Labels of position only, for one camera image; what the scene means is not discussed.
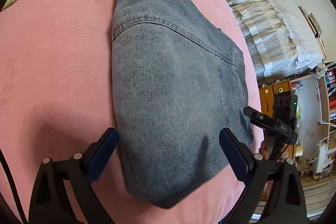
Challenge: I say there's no blue denim jacket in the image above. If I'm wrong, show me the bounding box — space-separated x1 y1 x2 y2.
112 0 253 209

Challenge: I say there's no wooden drawer cabinet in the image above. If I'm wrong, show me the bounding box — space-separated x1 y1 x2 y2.
259 80 297 161

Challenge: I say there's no white bookshelf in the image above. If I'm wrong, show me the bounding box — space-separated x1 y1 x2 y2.
291 72 335 180

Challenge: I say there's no lace covered furniture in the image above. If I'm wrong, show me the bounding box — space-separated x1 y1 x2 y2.
226 0 326 84

